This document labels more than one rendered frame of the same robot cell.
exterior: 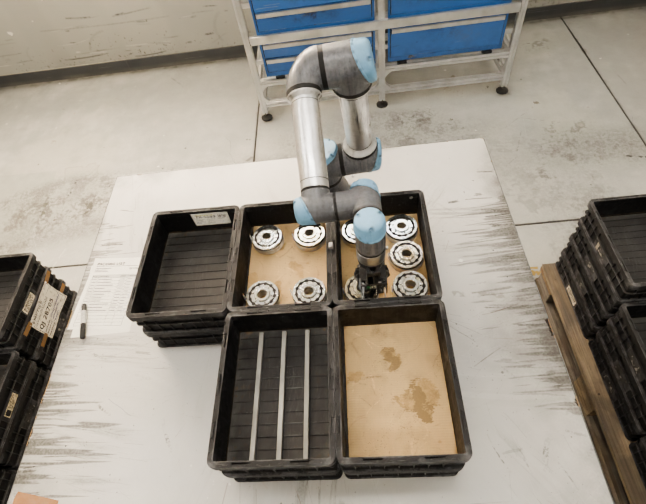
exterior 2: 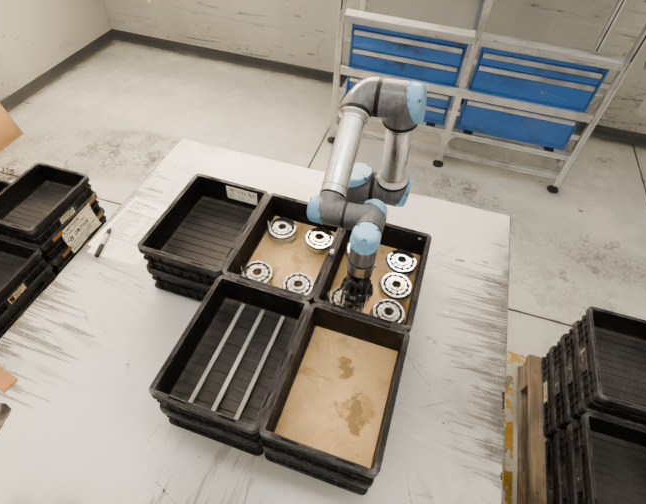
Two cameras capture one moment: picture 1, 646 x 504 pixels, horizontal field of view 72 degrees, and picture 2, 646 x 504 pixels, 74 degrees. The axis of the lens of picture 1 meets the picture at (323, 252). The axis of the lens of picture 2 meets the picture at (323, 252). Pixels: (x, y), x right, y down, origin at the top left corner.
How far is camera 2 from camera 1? 0.15 m
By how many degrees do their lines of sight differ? 6
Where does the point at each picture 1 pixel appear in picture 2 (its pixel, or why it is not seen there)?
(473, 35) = (540, 130)
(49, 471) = (21, 352)
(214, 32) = (315, 54)
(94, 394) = (85, 305)
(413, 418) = (343, 426)
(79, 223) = (138, 171)
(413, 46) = (482, 121)
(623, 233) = (612, 349)
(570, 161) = (593, 273)
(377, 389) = (322, 389)
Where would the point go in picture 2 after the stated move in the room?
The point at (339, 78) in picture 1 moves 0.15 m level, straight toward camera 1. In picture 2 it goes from (388, 110) to (378, 138)
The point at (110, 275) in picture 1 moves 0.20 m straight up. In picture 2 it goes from (141, 214) to (127, 176)
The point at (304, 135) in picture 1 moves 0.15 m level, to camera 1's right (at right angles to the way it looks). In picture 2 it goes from (340, 146) to (392, 153)
